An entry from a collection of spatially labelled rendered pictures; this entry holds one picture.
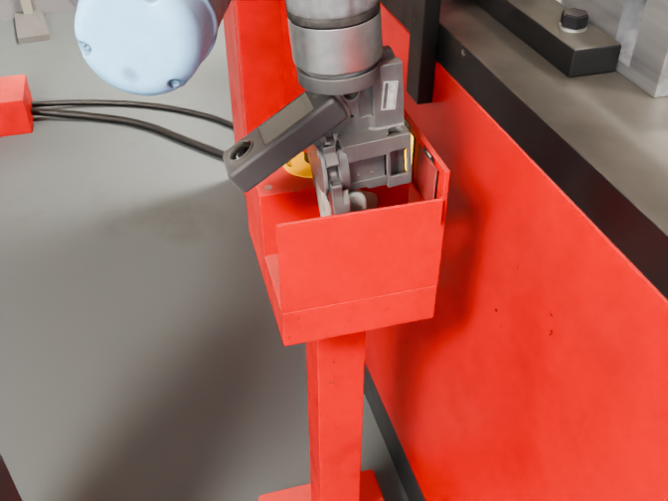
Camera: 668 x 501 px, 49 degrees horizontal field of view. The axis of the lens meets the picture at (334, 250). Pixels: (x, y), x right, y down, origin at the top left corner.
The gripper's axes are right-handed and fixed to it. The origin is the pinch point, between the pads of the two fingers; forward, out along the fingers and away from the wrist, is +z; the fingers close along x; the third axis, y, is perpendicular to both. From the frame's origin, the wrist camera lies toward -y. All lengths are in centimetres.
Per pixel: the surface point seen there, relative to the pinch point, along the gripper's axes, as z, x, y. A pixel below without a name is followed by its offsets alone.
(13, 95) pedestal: 56, 179, -63
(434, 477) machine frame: 55, 6, 13
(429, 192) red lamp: -6.3, -2.5, 9.3
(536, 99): -12.5, -0.5, 20.6
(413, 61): -7.7, 21.8, 16.5
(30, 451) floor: 69, 44, -55
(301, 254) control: -4.5, -4.9, -4.0
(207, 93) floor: 73, 189, -2
